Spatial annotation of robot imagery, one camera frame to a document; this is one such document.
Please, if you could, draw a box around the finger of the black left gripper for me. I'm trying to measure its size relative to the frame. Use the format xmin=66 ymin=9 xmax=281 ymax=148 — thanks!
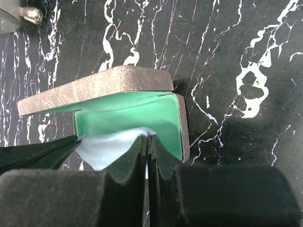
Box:
xmin=0 ymin=135 xmax=80 ymax=174

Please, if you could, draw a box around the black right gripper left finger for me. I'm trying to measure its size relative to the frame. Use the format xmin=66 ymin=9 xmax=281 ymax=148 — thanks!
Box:
xmin=0 ymin=136 xmax=147 ymax=227

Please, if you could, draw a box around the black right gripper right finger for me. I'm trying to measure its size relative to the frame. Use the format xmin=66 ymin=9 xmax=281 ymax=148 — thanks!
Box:
xmin=147 ymin=136 xmax=302 ymax=227

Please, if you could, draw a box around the light blue cleaning cloth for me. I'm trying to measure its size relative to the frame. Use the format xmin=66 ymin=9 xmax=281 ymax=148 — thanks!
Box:
xmin=75 ymin=127 xmax=157 ymax=171

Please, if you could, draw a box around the grey glasses case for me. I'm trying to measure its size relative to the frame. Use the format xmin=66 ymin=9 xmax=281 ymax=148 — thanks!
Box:
xmin=18 ymin=65 xmax=190 ymax=162

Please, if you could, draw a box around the round mini drawer cabinet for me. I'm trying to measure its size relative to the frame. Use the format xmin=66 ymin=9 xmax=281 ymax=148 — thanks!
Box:
xmin=0 ymin=5 xmax=44 ymax=34

